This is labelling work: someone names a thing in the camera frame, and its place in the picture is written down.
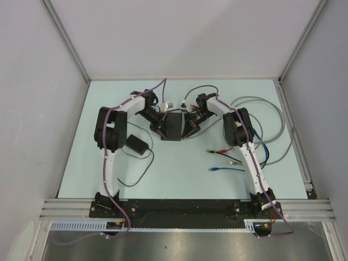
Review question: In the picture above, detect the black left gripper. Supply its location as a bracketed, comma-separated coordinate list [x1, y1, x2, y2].
[137, 108, 168, 139]

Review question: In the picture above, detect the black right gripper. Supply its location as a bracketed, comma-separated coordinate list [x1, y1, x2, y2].
[183, 110, 215, 140]

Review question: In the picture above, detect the black network switch box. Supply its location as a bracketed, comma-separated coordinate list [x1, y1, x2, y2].
[161, 112, 183, 141]

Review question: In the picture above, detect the thin black power cable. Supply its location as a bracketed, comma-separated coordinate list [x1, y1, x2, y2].
[116, 121, 155, 188]

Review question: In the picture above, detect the red ethernet cable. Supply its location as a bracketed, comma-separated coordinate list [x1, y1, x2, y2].
[190, 104, 237, 153]

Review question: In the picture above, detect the black ethernet cable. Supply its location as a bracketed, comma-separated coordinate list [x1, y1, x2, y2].
[163, 108, 244, 163]

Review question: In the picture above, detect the blue ethernet cable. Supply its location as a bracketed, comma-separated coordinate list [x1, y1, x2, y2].
[208, 127, 270, 173]

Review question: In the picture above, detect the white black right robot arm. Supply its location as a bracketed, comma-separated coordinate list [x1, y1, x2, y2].
[182, 93, 279, 218]

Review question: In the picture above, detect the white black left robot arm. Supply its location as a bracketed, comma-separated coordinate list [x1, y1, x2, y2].
[94, 89, 169, 218]

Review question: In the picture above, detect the black power adapter brick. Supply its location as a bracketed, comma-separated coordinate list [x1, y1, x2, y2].
[125, 134, 150, 156]

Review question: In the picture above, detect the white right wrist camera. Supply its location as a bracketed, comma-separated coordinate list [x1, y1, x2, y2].
[181, 100, 192, 113]

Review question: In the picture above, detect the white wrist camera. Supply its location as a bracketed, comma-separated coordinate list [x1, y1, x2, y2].
[159, 102, 173, 113]
[181, 100, 192, 113]

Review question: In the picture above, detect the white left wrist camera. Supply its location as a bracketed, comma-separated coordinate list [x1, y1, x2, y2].
[159, 102, 173, 113]

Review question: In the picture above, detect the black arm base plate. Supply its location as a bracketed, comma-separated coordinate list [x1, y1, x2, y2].
[89, 198, 285, 236]

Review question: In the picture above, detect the grey slotted cable duct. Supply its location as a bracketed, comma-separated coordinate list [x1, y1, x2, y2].
[51, 220, 254, 233]

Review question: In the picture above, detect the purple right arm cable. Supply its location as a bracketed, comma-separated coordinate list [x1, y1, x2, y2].
[184, 85, 296, 238]

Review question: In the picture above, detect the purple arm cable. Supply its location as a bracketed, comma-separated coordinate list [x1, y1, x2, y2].
[51, 78, 167, 247]
[184, 85, 296, 238]

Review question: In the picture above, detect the aluminium front frame rail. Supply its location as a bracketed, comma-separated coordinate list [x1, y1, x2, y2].
[40, 198, 335, 221]

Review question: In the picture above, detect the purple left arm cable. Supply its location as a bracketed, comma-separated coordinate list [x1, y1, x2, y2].
[51, 78, 167, 247]

